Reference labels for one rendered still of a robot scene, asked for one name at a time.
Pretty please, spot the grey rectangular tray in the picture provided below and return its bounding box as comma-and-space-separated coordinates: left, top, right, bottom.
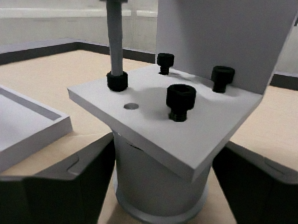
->
0, 84, 73, 173

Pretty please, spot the red screwdriver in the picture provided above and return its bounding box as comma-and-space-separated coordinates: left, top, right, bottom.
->
99, 0, 128, 76

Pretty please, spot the grey cylinder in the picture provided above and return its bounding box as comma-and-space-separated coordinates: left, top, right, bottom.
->
109, 127, 214, 224

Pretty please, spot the black socket head screw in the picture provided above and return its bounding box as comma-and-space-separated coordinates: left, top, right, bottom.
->
211, 66, 235, 93
166, 84, 197, 122
157, 53, 175, 75
106, 71, 128, 92

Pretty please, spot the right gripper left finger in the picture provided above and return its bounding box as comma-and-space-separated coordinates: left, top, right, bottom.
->
0, 132, 116, 224

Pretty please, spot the white metal bracket with holes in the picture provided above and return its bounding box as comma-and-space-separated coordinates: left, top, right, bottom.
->
67, 0, 298, 184

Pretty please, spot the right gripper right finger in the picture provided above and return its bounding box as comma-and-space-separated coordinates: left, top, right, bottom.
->
212, 140, 298, 224

